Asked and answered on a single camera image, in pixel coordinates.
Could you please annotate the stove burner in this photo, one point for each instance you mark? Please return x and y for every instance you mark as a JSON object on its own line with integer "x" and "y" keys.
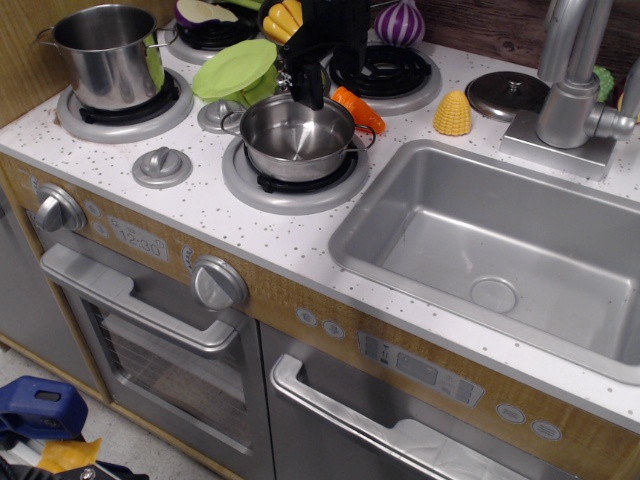
{"x": 393, "y": 81}
{"x": 278, "y": 197}
{"x": 198, "y": 44}
{"x": 157, "y": 116}

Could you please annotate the green plastic plate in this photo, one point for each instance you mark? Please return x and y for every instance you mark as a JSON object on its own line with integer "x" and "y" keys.
{"x": 244, "y": 73}

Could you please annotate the purple toy onion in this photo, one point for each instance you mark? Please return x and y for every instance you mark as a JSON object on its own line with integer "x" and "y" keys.
{"x": 400, "y": 24}

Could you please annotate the toy eggplant slice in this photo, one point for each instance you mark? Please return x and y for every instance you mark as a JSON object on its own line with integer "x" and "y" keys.
{"x": 194, "y": 14}

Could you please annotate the grey stovetop knob middle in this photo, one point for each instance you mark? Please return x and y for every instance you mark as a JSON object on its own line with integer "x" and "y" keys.
{"x": 221, "y": 116}

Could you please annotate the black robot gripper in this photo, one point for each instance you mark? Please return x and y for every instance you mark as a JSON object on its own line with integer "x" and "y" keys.
{"x": 337, "y": 27}

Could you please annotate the green toy vegetable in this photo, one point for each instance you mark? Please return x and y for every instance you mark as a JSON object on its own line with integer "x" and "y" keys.
{"x": 606, "y": 83}

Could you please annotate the small steel pan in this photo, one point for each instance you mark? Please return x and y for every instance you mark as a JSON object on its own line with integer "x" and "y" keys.
{"x": 290, "y": 142}

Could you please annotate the yellow toy pepper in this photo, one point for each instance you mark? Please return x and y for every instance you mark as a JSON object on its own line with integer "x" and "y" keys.
{"x": 283, "y": 19}

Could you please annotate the orange toy carrot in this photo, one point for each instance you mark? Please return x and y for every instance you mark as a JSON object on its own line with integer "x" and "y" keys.
{"x": 362, "y": 112}

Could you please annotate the back right stove burner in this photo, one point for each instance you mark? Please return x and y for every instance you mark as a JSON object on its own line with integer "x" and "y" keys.
{"x": 393, "y": 81}

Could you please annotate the front right stove burner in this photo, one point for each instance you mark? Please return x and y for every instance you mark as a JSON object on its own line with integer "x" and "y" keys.
{"x": 278, "y": 197}

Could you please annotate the left oven dial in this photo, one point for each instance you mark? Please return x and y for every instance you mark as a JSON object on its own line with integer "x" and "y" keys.
{"x": 58, "y": 210}

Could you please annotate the toy dishwasher door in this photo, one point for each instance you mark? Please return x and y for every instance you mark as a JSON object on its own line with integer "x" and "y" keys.
{"x": 331, "y": 421}

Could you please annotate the yellow cloth scrap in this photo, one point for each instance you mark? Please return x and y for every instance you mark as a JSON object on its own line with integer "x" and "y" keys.
{"x": 63, "y": 455}

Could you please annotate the grey stovetop knob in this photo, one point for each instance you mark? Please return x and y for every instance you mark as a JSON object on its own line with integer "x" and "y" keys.
{"x": 162, "y": 168}
{"x": 221, "y": 116}

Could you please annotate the steel pot lid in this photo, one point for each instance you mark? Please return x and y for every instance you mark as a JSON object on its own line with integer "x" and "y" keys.
{"x": 502, "y": 95}

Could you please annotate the right oven dial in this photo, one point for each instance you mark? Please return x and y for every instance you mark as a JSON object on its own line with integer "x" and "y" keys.
{"x": 216, "y": 285}

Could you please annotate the front left stove burner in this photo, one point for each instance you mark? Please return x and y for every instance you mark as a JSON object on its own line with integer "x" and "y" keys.
{"x": 157, "y": 116}

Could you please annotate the silver toy faucet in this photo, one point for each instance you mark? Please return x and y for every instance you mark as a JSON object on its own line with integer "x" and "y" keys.
{"x": 574, "y": 131}

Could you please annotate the back left stove burner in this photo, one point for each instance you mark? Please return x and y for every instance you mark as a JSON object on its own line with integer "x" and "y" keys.
{"x": 198, "y": 44}

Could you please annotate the oven dial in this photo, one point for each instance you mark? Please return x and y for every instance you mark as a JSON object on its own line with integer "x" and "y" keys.
{"x": 58, "y": 210}
{"x": 216, "y": 285}

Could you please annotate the grey stovetop knob front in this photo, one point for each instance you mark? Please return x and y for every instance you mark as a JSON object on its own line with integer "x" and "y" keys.
{"x": 162, "y": 168}

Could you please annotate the blue clamp tool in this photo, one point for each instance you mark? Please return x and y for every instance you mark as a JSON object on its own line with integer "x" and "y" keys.
{"x": 41, "y": 409}

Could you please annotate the tall steel pot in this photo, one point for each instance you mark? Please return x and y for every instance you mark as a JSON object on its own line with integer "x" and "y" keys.
{"x": 112, "y": 57}

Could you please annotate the grey toy sink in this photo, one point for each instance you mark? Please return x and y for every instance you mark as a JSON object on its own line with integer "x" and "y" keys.
{"x": 543, "y": 260}

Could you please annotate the yellow toy corn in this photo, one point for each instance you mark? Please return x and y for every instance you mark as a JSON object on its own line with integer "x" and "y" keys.
{"x": 453, "y": 115}

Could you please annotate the toy oven door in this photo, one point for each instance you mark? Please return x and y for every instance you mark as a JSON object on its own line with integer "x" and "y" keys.
{"x": 194, "y": 374}

